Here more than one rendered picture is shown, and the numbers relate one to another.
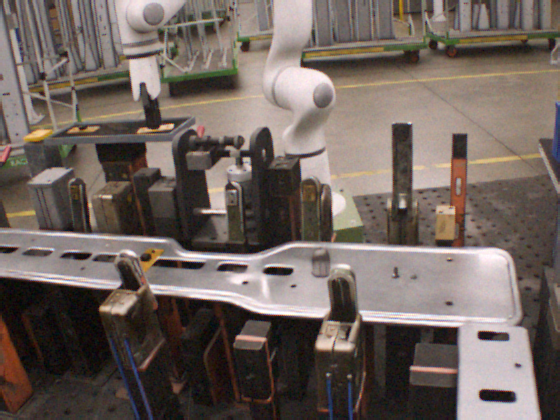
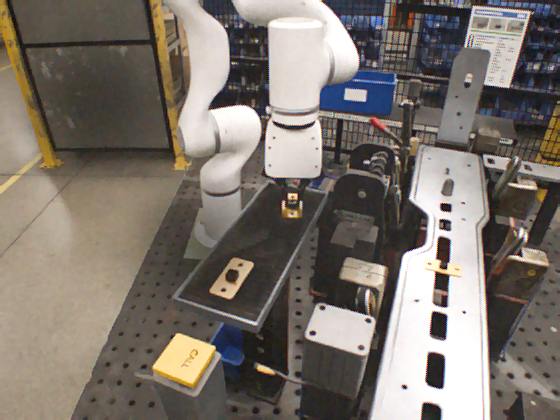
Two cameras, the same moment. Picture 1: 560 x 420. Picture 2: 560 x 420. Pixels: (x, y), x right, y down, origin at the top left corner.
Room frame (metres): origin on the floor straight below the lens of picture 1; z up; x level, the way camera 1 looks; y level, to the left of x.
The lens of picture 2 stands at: (1.26, 0.90, 1.59)
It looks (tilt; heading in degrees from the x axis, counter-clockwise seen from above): 34 degrees down; 272
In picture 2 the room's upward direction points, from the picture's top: straight up
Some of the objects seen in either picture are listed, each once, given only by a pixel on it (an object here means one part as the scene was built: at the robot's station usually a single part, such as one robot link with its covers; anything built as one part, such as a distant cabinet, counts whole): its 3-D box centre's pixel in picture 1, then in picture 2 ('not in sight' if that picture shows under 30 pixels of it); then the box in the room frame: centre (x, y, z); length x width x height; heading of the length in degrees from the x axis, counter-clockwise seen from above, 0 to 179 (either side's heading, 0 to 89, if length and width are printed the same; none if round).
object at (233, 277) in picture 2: (83, 128); (232, 275); (1.35, 0.47, 1.17); 0.08 x 0.04 x 0.01; 71
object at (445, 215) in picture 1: (441, 294); (404, 186); (0.86, -0.30, 0.88); 0.04 x 0.04 x 0.36; 71
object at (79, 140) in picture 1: (117, 130); (263, 240); (1.31, 0.37, 1.16); 0.37 x 0.14 x 0.02; 71
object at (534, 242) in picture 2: not in sight; (546, 212); (0.36, -0.21, 0.84); 0.11 x 0.06 x 0.29; 161
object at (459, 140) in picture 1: (455, 257); not in sight; (0.88, -0.33, 0.95); 0.03 x 0.01 x 0.50; 71
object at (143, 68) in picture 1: (145, 73); (293, 143); (1.26, 0.26, 1.30); 0.10 x 0.07 x 0.11; 0
